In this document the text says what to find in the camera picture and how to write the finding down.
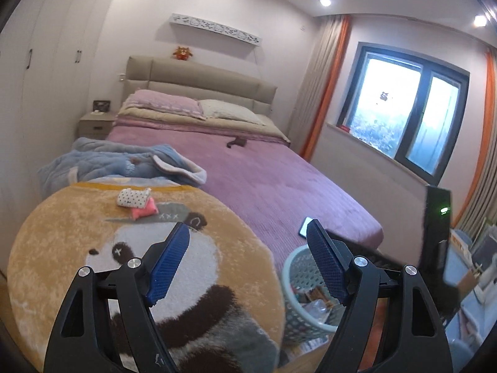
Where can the orange plush toy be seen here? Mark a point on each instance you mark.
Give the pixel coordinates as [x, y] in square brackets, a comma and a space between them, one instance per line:
[182, 53]

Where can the dark framed window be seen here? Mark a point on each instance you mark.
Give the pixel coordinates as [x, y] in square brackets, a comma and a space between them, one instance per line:
[419, 112]

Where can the white dotted fabric pouch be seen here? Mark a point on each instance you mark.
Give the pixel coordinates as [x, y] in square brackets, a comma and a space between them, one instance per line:
[132, 197]

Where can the small window sticker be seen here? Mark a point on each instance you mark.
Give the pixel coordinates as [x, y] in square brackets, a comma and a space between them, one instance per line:
[384, 96]

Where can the dotted beige pillow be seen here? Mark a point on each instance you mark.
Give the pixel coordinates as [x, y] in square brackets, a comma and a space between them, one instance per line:
[229, 112]

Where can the pink fabric pouch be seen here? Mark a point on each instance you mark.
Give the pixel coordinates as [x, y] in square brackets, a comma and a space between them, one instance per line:
[145, 210]

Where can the blue quilted blanket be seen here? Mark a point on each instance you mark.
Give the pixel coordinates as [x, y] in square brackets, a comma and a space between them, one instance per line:
[97, 159]

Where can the beige padded headboard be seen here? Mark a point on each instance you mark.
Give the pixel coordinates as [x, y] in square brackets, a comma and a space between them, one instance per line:
[194, 75]

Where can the white wall shelf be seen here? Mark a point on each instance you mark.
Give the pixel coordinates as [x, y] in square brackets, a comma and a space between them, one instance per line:
[217, 29]

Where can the wooden nightstand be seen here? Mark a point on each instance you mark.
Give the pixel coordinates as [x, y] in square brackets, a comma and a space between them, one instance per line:
[97, 126]

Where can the brown cardboard box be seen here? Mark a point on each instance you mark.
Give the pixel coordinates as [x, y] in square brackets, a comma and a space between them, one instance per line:
[468, 283]

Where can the white wardrobe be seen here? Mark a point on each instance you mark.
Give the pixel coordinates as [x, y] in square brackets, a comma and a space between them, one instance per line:
[50, 66]

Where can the round panda rug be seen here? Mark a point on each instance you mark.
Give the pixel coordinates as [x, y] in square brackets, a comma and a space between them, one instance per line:
[58, 241]

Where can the smartphone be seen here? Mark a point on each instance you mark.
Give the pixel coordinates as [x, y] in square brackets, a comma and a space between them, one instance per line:
[306, 227]

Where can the dark photo frame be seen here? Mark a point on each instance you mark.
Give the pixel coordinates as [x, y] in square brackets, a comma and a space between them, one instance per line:
[101, 105]

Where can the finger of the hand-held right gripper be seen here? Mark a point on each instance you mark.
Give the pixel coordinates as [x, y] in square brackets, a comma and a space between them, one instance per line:
[384, 258]

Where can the clear plastic bottle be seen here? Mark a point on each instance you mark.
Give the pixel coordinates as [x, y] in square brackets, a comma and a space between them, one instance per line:
[320, 307]

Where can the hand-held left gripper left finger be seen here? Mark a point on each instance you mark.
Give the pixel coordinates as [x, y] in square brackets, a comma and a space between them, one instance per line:
[171, 256]

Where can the bed with purple cover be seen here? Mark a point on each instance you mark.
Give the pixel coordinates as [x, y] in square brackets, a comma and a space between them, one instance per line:
[271, 186]

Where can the green plastic laundry basket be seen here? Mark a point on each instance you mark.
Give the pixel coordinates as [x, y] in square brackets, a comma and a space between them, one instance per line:
[295, 318]

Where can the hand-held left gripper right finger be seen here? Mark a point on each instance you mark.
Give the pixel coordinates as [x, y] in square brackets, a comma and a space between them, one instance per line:
[324, 256]

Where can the pink pillow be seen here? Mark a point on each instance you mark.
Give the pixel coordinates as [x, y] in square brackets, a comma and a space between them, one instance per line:
[163, 103]

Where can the beige and orange curtain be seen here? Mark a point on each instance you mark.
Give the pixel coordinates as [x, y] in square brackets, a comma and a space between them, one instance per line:
[322, 85]

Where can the small brown object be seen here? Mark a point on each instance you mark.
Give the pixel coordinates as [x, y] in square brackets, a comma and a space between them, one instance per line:
[237, 142]

